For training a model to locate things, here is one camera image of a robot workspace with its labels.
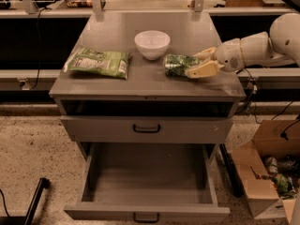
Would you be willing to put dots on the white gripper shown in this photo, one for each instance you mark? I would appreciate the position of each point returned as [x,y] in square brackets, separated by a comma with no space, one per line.
[229,55]

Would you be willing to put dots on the crushed green can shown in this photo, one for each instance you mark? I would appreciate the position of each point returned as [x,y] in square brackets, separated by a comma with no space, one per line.
[176,65]

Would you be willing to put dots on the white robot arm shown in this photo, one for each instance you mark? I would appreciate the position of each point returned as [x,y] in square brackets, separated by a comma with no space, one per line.
[278,47]

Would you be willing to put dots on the grey drawer cabinet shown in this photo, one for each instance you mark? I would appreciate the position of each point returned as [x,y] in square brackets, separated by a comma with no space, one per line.
[148,91]

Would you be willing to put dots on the open grey lower drawer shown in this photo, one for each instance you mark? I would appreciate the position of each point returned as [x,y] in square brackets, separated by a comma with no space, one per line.
[148,183]

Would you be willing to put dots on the white bowl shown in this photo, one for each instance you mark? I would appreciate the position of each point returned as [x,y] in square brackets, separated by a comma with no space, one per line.
[152,44]

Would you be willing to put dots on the green chip bag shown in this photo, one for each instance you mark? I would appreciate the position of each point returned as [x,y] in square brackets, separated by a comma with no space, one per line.
[109,64]

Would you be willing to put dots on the cardboard box with items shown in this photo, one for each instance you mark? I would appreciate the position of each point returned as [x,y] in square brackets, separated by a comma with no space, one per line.
[277,139]

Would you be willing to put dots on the black bar beside cabinet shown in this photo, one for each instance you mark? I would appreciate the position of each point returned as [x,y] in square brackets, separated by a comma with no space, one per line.
[237,190]

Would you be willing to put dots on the black metal stand leg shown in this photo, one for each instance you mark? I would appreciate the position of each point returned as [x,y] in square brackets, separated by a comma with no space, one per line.
[27,219]

